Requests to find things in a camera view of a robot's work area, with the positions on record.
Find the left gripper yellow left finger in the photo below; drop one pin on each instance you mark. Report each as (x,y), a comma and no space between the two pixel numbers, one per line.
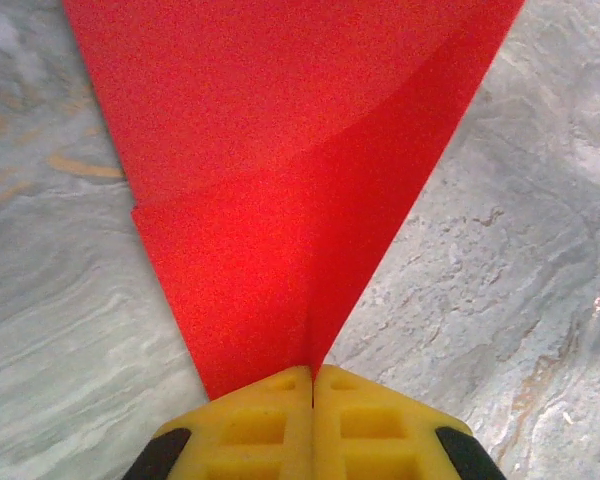
(250,440)

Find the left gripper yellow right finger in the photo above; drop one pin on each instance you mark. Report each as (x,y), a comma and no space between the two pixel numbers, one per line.
(385,440)

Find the red cloth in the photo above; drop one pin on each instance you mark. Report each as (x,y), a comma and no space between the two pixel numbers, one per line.
(280,175)

